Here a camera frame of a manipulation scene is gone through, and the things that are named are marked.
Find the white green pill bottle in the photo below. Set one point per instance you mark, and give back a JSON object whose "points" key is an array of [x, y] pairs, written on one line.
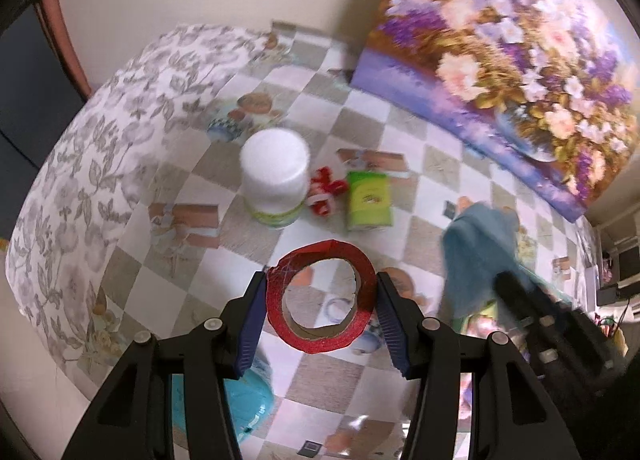
{"points": [[275, 176]]}

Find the teal toy box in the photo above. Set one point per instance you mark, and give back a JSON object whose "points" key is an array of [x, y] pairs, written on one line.
{"points": [[250, 399]]}

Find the red tape roll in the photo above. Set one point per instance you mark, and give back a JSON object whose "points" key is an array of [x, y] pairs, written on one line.
{"points": [[321, 297]]}

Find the light blue face mask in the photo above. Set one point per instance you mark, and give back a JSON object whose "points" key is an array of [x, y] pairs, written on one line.
{"points": [[477, 246]]}

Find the teal shallow box tray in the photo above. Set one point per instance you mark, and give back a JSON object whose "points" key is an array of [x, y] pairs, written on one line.
{"points": [[480, 324]]}

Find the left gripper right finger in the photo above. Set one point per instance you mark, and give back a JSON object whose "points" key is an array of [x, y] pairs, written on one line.
{"points": [[513, 417]]}

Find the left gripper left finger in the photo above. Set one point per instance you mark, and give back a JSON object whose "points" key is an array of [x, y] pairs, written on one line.
{"points": [[130, 417]]}

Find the red white knot toy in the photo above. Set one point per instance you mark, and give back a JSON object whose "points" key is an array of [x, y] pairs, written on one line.
{"points": [[323, 191]]}

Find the green tissue packet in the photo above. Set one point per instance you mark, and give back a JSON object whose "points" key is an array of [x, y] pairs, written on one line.
{"points": [[369, 203]]}

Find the flower painting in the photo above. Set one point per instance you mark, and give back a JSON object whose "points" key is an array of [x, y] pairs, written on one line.
{"points": [[545, 88]]}

